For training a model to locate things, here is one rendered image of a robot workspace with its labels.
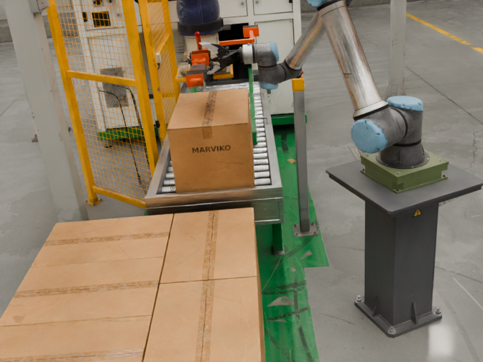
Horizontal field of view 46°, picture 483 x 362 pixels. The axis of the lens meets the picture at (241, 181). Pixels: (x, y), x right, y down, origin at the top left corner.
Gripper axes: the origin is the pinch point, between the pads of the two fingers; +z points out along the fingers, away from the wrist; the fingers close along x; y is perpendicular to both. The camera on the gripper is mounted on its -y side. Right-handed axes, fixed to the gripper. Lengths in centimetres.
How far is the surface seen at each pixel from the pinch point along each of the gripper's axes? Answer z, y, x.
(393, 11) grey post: -162, 271, -35
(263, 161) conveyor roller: -27, 40, -72
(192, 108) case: 9.1, 26.6, -31.6
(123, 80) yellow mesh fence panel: 54, 78, -27
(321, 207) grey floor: -65, 78, -127
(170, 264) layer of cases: 19, -62, -72
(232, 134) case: -11.7, -4.5, -37.1
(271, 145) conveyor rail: -33, 51, -67
